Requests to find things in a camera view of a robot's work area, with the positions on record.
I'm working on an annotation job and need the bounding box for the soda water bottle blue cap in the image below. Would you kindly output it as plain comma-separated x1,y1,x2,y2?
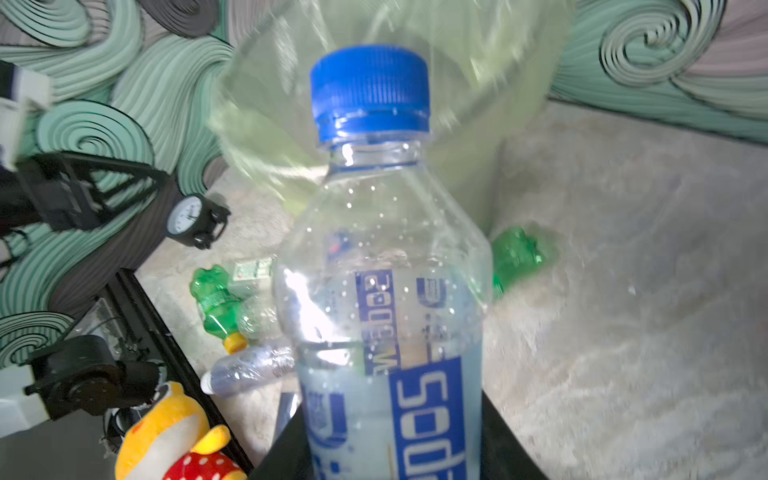
272,44,494,480

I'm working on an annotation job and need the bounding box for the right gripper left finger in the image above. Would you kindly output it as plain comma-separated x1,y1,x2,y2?
248,407,312,480

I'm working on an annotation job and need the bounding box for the green plastic bin liner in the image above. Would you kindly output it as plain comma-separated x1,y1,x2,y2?
209,1,575,211

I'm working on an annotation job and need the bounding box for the clear bottle green white label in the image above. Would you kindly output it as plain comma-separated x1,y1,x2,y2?
230,256,275,284

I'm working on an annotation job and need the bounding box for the green sprite bottle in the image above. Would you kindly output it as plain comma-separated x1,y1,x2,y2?
491,226,559,301
189,265,248,354

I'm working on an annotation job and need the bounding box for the grey mesh waste bin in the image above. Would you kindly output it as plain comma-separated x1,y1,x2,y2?
349,85,548,233

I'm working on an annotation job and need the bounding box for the yellow plush toy red dress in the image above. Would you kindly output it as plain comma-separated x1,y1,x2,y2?
115,381,247,480

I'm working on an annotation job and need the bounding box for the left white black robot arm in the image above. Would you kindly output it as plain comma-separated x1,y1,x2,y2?
1,62,168,437

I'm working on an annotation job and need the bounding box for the clear bottle blue label white cap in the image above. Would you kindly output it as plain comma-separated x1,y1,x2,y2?
237,290,282,343

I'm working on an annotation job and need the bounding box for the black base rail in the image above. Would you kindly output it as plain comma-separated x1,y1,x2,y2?
106,270,253,475

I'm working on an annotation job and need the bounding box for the black alarm clock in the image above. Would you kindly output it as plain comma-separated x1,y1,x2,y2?
165,193,231,250

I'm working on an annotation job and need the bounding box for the crushed clear bottle white cap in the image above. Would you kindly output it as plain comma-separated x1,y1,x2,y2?
200,341,295,397

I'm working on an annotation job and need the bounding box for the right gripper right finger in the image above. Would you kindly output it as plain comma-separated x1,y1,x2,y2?
480,393,548,480

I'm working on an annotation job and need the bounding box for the clear bottle blue cap front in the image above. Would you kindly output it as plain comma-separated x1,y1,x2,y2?
272,392,301,443

